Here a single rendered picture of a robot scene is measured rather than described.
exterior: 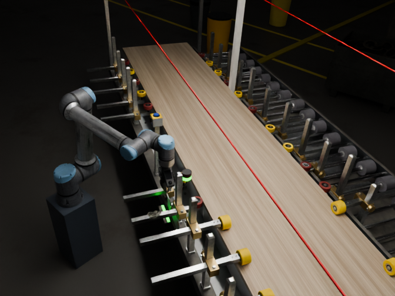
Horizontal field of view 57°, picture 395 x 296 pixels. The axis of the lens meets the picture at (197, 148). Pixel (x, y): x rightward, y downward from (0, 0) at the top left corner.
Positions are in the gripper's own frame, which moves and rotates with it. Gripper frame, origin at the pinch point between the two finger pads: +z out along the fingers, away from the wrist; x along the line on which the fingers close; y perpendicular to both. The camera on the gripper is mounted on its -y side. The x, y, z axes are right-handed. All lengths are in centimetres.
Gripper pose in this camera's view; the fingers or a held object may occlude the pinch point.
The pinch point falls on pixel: (167, 191)
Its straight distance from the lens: 221.4
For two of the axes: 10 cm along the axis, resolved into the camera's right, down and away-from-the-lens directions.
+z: -0.5, 8.0, 6.0
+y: -3.5, -5.7, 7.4
